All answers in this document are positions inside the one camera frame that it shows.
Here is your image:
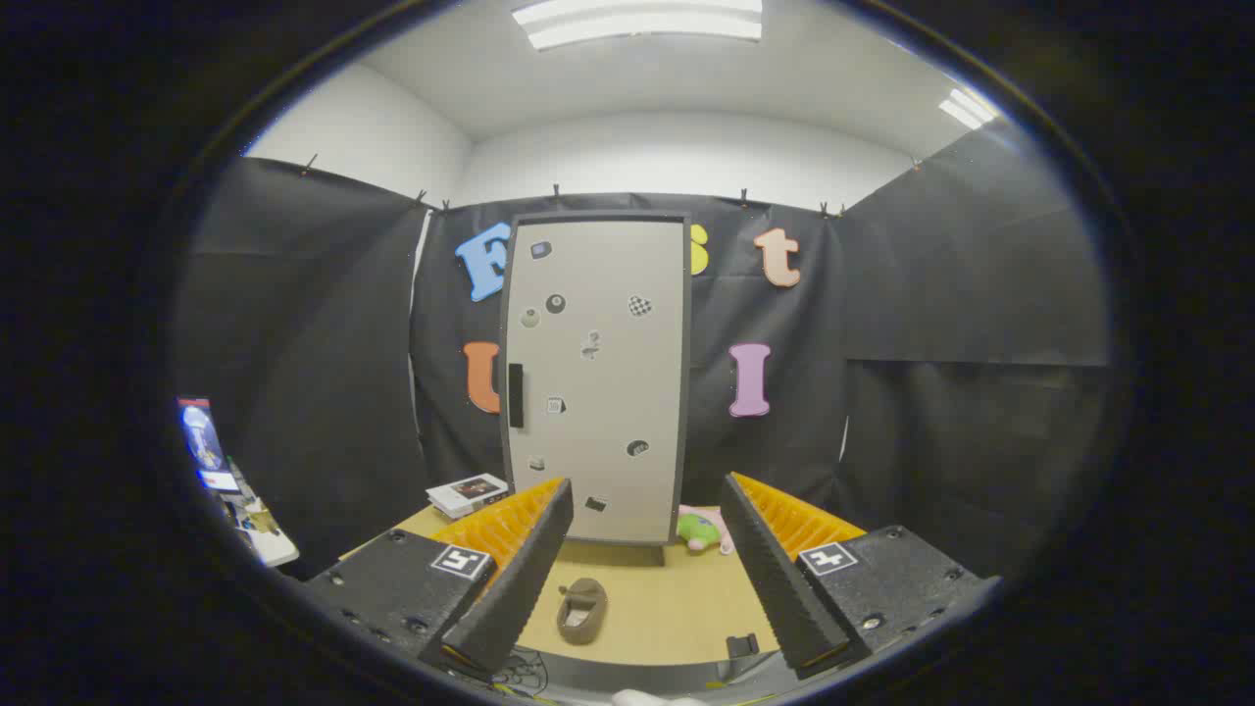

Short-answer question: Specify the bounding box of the beige shoe cabinet door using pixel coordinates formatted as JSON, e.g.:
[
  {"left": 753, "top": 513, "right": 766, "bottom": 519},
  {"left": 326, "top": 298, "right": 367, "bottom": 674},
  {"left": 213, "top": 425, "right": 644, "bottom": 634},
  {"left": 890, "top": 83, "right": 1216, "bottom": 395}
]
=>
[{"left": 504, "top": 220, "right": 685, "bottom": 546}]

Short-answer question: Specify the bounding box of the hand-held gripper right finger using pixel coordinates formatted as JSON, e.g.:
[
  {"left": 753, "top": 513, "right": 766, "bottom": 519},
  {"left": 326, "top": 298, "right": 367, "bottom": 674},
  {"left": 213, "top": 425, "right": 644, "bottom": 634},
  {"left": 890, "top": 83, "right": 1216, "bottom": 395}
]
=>
[{"left": 720, "top": 472, "right": 1002, "bottom": 681}]

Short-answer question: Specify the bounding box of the brown fuzzy shoe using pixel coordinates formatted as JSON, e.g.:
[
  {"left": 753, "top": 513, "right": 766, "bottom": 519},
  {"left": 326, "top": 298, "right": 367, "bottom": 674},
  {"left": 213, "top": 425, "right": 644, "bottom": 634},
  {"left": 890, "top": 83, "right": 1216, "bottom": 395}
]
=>
[{"left": 556, "top": 578, "right": 609, "bottom": 646}]

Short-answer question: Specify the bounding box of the white book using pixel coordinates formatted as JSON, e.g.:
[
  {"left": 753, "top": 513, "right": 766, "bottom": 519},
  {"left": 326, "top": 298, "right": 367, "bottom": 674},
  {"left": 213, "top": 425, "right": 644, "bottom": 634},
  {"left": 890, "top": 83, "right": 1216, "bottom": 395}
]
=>
[{"left": 427, "top": 474, "right": 513, "bottom": 520}]

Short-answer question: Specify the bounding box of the pink and green plush toy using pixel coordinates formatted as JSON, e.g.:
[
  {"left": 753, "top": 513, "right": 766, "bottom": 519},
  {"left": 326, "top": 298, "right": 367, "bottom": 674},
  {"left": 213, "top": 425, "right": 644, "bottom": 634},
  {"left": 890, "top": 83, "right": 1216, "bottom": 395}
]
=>
[{"left": 676, "top": 505, "right": 735, "bottom": 557}]

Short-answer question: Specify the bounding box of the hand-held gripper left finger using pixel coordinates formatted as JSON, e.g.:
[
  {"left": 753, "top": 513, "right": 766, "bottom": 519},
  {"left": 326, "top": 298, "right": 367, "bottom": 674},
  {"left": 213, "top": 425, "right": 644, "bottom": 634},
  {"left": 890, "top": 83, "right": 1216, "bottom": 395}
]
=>
[{"left": 304, "top": 478, "right": 576, "bottom": 680}]

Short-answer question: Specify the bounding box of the ceiling light panel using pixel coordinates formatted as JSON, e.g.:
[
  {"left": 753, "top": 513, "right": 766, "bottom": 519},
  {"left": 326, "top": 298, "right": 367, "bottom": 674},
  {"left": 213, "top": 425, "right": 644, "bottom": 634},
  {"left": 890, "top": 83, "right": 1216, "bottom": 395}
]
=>
[
  {"left": 937, "top": 88, "right": 999, "bottom": 131},
  {"left": 512, "top": 0, "right": 764, "bottom": 52}
]

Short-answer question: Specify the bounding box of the grey shoe cabinet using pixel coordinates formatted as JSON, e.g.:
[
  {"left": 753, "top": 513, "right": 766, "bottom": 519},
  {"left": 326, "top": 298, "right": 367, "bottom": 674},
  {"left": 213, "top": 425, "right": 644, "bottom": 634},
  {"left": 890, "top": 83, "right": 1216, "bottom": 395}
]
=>
[{"left": 498, "top": 209, "right": 694, "bottom": 568}]

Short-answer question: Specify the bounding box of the black backdrop cloth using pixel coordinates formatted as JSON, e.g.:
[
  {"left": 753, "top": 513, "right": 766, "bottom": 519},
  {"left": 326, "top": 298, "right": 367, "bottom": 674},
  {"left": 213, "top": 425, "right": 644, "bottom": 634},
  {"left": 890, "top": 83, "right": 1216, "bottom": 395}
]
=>
[{"left": 176, "top": 123, "right": 1115, "bottom": 581}]

